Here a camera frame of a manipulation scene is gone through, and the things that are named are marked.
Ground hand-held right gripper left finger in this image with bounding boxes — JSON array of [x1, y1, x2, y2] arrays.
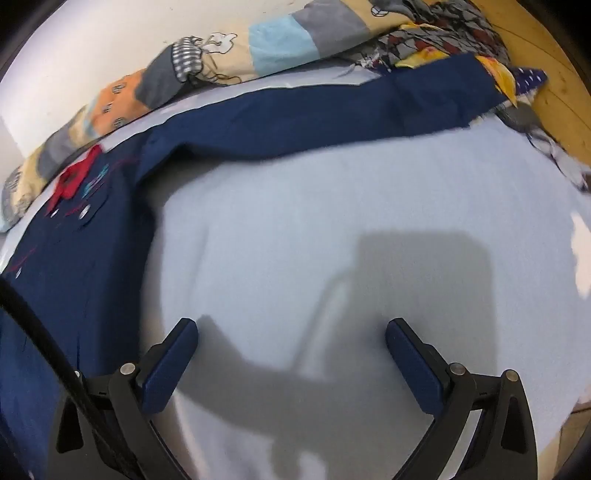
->
[[48, 318, 199, 480]]

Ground grey crumpled cloth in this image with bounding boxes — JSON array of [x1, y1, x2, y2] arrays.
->
[[501, 104, 591, 192]]

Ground wooden headboard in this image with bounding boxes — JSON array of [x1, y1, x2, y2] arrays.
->
[[471, 0, 591, 171]]

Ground navy blue jacket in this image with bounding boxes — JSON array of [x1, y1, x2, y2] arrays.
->
[[0, 52, 499, 480]]

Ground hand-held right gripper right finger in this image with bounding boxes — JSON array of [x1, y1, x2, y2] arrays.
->
[[385, 318, 539, 480]]

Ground light blue bed sheet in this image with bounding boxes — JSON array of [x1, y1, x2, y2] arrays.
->
[[0, 60, 591, 480]]

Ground grey red patterned garment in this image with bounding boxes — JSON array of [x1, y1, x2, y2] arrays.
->
[[351, 0, 511, 70]]

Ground black cable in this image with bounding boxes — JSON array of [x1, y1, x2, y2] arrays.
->
[[0, 277, 139, 480]]

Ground navy star print yellow garment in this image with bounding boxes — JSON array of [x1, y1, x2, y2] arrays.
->
[[397, 48, 550, 107]]

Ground patchwork patterned quilt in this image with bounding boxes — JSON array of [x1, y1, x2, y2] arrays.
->
[[0, 0, 416, 234]]

